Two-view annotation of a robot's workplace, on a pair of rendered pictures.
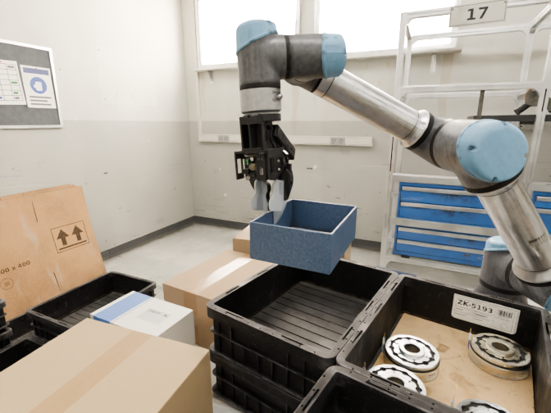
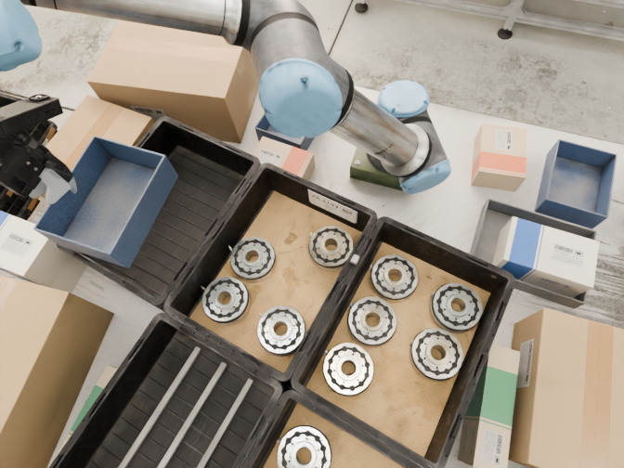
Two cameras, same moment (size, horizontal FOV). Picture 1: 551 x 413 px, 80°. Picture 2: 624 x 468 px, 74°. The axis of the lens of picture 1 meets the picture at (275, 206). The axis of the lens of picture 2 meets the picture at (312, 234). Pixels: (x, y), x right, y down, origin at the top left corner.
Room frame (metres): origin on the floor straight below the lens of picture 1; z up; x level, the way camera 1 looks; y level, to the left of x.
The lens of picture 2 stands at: (0.22, -0.42, 1.74)
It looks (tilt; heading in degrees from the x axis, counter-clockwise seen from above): 66 degrees down; 2
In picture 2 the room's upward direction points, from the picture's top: 8 degrees counter-clockwise
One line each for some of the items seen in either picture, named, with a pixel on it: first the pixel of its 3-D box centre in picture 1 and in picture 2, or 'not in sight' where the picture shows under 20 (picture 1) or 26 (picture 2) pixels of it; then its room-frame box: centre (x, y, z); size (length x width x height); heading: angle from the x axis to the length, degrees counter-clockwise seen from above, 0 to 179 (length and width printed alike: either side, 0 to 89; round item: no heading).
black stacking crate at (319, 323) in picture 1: (310, 310); (171, 213); (0.70, -0.08, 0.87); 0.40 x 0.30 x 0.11; 145
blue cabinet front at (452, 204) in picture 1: (449, 224); not in sight; (2.24, -1.23, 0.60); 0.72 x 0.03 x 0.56; 65
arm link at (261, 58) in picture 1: (259, 57); not in sight; (0.64, 0.03, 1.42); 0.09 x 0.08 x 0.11; 97
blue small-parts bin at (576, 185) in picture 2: not in sight; (575, 183); (0.72, -1.13, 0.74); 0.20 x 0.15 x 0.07; 152
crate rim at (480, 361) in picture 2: not in sight; (406, 330); (0.36, -0.57, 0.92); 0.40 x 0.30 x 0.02; 145
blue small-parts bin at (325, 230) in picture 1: (307, 230); (110, 200); (0.62, -0.06, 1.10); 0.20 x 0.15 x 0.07; 155
